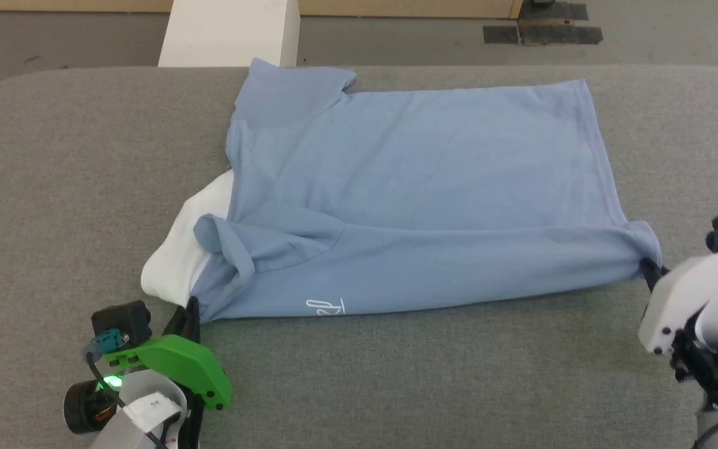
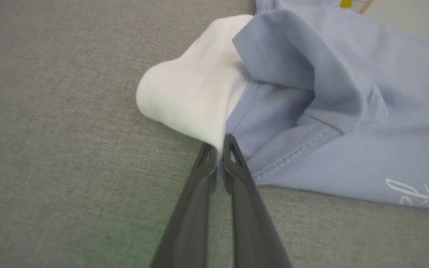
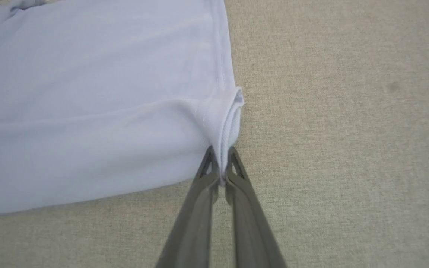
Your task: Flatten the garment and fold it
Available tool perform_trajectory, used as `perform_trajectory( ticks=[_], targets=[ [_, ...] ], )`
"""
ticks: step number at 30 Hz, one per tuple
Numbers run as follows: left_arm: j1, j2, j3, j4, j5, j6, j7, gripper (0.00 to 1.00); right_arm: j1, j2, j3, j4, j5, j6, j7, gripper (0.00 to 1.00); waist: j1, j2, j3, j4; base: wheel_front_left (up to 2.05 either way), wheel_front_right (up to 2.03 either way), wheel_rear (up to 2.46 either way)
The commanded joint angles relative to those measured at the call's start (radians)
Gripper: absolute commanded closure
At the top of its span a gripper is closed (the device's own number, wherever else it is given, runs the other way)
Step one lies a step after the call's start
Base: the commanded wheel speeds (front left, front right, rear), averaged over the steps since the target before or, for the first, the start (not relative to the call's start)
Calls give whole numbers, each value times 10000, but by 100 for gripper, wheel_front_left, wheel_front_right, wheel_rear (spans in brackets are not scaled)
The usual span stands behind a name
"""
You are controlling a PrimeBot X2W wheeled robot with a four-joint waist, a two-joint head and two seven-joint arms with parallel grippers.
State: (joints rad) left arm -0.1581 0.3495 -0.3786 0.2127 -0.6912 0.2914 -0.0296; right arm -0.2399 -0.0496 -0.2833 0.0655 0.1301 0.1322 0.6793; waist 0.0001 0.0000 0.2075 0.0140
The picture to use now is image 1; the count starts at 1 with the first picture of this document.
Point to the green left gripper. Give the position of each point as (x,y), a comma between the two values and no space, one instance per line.
(175,365)

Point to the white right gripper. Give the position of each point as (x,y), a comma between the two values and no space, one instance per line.
(689,299)

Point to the light blue polo shirt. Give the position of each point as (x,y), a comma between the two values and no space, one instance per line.
(409,187)

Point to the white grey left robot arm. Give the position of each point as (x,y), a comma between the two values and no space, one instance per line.
(141,418)

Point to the grey fabric sofa cushion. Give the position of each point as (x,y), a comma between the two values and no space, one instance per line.
(396,374)

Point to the dark floor tape patch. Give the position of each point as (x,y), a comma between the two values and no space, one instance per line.
(543,35)

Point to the white rectangular box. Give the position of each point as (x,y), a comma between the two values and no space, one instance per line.
(228,34)

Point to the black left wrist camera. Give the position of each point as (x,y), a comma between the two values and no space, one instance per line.
(121,324)

